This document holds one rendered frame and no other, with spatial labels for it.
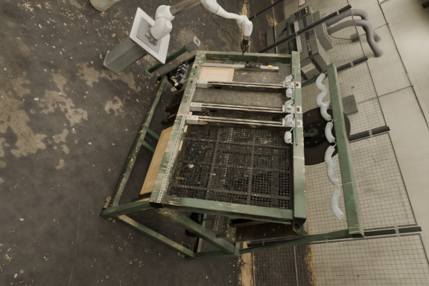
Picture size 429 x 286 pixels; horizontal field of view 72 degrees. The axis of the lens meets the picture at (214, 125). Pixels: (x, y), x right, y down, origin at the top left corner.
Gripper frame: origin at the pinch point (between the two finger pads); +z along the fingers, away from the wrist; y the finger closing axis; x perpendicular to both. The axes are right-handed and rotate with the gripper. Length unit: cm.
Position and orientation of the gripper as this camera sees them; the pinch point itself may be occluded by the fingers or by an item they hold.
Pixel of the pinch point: (243, 52)
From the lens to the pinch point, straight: 376.1
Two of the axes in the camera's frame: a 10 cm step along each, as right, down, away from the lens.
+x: -4.6, 6.8, -5.8
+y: -8.9, -4.0, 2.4
